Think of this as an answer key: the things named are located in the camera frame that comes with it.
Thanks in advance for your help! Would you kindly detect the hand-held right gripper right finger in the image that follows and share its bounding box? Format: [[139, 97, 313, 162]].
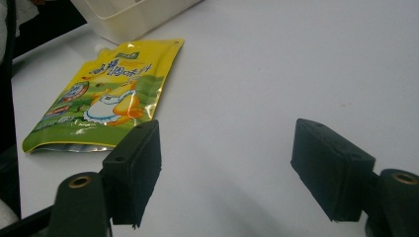
[[290, 118, 377, 222]]

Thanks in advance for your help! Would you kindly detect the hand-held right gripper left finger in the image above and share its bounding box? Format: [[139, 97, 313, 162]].
[[102, 118, 163, 229]]

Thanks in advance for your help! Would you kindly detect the yellow green spouted pouch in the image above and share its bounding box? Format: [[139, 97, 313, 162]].
[[22, 38, 185, 154]]

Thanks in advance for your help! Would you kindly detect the cream plastic basket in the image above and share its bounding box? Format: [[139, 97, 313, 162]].
[[69, 0, 203, 45]]

